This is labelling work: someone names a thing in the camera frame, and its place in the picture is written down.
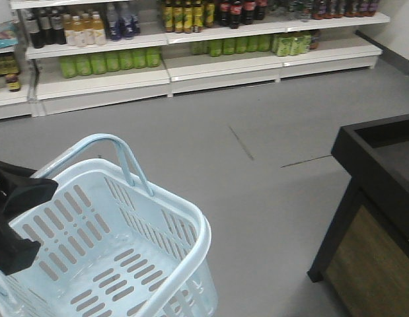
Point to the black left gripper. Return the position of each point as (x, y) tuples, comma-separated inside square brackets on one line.
[(18, 194)]

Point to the light blue plastic basket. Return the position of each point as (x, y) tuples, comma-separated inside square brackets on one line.
[(112, 243)]

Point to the white store shelving unit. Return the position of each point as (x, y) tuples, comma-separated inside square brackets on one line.
[(185, 64)]

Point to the black wooden fruit display table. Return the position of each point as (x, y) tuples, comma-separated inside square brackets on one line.
[(364, 256)]

